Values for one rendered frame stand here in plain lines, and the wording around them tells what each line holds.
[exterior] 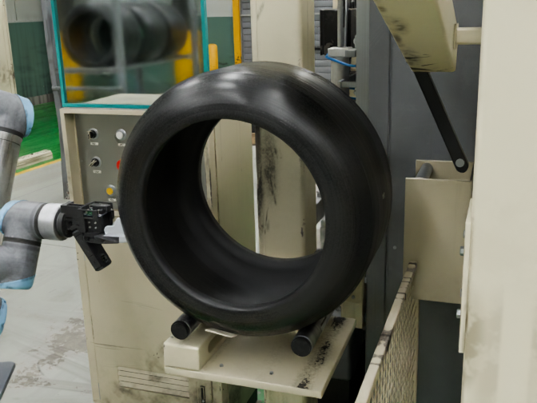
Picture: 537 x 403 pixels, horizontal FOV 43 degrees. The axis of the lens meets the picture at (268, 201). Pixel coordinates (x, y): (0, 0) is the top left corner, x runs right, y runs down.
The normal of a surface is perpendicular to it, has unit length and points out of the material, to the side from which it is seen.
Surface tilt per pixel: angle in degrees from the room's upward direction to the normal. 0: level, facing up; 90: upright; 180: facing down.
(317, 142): 83
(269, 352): 0
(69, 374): 0
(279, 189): 90
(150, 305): 90
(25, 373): 0
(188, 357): 90
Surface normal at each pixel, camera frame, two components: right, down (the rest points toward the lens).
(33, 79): 0.92, 0.08
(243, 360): -0.03, -0.96
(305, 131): -0.21, 0.14
